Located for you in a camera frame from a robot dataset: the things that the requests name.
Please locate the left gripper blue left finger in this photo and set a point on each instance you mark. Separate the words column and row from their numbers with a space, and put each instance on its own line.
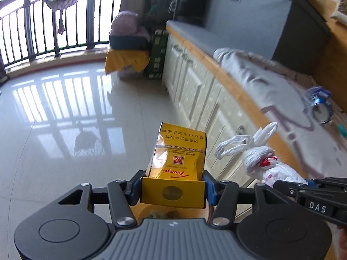
column 122, row 195

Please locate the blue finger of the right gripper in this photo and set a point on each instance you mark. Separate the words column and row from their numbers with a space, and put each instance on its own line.
column 289, row 189

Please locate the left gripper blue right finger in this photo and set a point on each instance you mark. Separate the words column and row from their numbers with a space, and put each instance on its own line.
column 222, row 198

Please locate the white plastic bag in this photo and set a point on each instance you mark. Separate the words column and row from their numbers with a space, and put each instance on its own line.
column 259, row 161

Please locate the yellow cigarette box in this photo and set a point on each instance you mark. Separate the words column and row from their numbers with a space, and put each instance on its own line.
column 173, row 177

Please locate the blue drink can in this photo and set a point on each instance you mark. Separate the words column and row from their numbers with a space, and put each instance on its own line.
column 321, row 108

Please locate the cartoon bear bed sheet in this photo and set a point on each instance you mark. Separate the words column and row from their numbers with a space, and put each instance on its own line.
column 282, row 96

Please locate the white cabinet bed base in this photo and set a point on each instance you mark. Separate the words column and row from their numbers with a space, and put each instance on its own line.
column 208, row 99

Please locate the yellow cloth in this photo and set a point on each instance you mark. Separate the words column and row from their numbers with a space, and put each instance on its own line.
column 117, row 60

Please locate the green carton box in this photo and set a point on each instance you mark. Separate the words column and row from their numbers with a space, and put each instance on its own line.
column 159, row 40

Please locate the grey mattress pad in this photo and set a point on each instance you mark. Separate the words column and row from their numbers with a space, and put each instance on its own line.
column 199, row 36

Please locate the dark grey storage box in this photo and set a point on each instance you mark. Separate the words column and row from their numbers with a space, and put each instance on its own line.
column 291, row 32

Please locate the black balcony railing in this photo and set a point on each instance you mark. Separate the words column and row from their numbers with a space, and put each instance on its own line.
column 30, row 30

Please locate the dark drawer shelf unit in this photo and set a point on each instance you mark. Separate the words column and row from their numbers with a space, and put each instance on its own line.
column 158, row 12

